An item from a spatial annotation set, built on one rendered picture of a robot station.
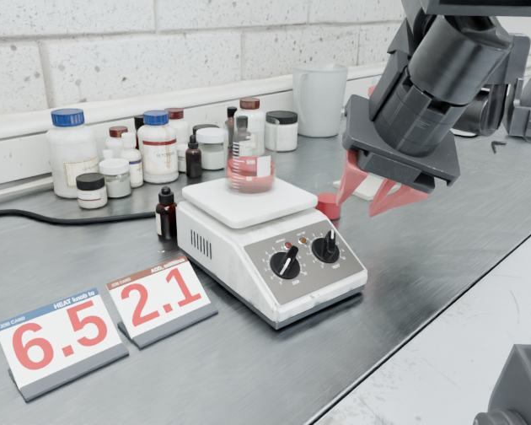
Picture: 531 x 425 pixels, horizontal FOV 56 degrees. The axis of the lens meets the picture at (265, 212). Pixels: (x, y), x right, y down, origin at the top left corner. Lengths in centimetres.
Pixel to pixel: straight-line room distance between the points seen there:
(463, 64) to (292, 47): 93
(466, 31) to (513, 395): 24
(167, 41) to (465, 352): 78
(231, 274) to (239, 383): 13
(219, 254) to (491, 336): 28
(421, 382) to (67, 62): 74
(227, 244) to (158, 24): 61
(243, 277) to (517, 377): 31
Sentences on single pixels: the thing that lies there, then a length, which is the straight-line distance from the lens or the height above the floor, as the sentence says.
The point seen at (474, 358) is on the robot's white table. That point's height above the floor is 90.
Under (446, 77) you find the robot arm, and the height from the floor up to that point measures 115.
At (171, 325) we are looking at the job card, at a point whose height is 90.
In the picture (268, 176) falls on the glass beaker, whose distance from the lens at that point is 57.
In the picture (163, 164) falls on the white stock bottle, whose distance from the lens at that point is 86.
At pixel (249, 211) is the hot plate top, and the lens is 53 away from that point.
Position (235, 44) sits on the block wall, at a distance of 116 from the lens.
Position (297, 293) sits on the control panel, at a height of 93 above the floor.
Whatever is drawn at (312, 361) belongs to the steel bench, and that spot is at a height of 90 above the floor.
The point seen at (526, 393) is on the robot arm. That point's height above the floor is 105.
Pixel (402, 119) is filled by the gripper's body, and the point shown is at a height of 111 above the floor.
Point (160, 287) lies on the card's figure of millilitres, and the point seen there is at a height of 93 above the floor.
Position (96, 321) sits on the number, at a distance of 50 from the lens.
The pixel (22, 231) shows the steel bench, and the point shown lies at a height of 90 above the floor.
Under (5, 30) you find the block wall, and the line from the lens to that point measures 91.
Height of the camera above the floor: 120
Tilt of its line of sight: 24 degrees down
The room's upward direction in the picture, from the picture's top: 1 degrees clockwise
